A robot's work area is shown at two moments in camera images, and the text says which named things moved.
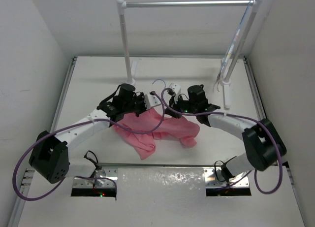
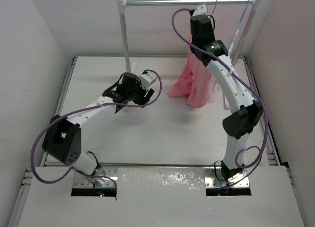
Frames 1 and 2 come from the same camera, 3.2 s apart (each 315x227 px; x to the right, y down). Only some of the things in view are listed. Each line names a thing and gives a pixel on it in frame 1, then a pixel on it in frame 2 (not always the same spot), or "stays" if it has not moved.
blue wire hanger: x=161 y=80 -> x=214 y=9
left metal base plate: x=102 y=178 stays
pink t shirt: x=175 y=127 -> x=194 y=82
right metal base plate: x=214 y=178 stays
